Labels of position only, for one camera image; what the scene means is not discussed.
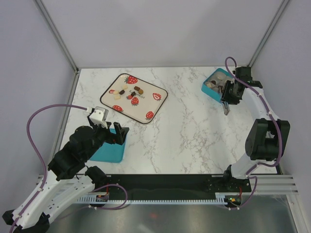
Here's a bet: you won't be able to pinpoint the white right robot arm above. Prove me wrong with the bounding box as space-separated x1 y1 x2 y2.
221 67 290 192

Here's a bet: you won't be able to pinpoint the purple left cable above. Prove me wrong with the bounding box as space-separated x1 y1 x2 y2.
9 103 92 233

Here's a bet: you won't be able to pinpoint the teal box lid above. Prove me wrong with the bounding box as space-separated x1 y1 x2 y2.
89 142 126 164

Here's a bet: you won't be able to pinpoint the purple cable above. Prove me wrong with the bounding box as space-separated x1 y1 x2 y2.
9 103 92 233
225 56 284 211

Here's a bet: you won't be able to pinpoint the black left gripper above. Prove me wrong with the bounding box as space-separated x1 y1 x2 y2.
84 115 129 160

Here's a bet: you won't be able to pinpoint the teal chocolate box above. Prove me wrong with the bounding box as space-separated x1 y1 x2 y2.
201 68 232 103

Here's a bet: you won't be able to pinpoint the strawberry print tray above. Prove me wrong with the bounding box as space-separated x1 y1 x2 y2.
100 73 168 124

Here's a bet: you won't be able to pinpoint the metal serving tongs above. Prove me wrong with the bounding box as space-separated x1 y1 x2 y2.
218 85 230 116

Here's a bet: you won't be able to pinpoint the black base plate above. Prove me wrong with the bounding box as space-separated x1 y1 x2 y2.
96 174 251 201

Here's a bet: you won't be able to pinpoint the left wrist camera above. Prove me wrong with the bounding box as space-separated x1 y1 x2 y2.
86 106 109 127

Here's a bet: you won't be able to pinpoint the aluminium frame rail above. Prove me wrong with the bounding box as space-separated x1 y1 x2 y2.
36 173 299 206

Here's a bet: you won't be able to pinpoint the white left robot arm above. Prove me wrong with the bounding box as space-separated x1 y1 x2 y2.
2 122 129 233

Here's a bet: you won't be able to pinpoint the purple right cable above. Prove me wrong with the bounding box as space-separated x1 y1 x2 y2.
225 56 284 211

